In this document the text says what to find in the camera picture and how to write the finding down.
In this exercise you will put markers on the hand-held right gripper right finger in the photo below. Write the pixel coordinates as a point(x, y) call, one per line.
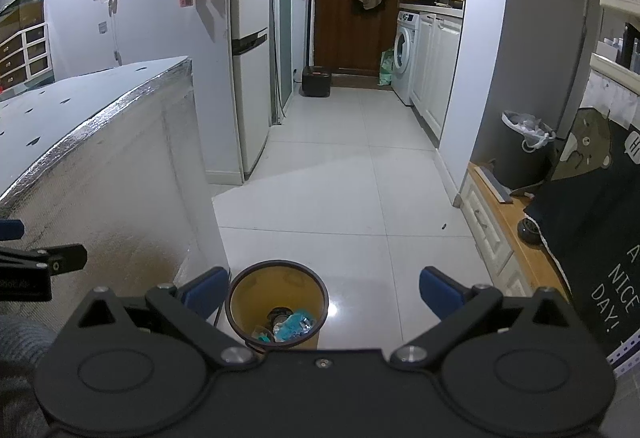
point(441, 292)

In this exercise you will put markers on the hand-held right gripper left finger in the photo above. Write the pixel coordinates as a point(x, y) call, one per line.
point(205, 292)

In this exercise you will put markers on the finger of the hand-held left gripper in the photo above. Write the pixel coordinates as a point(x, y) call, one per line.
point(11, 229)
point(62, 259)

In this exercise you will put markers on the yellow trash bin brown rim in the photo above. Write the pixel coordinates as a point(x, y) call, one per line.
point(255, 298)

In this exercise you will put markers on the clear plastic wrapper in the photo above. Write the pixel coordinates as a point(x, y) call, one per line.
point(261, 333)

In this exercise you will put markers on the dark round item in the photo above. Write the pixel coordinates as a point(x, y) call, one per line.
point(277, 315)

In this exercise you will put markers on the teal snack packet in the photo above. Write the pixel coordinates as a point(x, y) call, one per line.
point(295, 324)

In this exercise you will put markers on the grey trash can white liner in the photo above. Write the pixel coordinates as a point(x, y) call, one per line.
point(525, 158)

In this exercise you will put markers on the white low cabinet wooden top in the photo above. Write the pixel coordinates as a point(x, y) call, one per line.
point(482, 218)

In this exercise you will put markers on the person's grey clothing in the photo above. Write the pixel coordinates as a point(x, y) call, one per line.
point(20, 368)

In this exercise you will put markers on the black round object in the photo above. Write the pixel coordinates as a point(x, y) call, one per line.
point(531, 229)

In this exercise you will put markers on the grey flat board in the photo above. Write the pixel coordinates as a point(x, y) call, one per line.
point(495, 183)

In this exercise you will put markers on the black printed cloth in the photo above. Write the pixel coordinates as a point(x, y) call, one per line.
point(590, 243)

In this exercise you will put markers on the white drawer cabinet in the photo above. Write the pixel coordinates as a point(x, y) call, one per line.
point(25, 53)

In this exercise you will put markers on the white perforated paper strip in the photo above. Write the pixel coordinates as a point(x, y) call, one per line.
point(624, 352)

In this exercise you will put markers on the glass fish tank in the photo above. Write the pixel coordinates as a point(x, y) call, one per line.
point(20, 16)

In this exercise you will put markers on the white kitchen base cabinets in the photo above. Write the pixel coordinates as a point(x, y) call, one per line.
point(435, 68)

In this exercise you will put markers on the white refrigerator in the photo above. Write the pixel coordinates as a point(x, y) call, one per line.
point(250, 68)

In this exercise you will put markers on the green plastic bag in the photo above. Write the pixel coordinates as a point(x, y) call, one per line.
point(386, 67)

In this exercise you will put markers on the black floor box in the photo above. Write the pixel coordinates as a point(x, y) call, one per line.
point(316, 82)

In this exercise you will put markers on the white washing machine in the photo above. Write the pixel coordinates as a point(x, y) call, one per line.
point(405, 53)

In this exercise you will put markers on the frosted glass sliding door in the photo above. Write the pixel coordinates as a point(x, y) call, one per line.
point(285, 18)

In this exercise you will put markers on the white open shelf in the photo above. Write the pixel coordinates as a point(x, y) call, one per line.
point(617, 1)

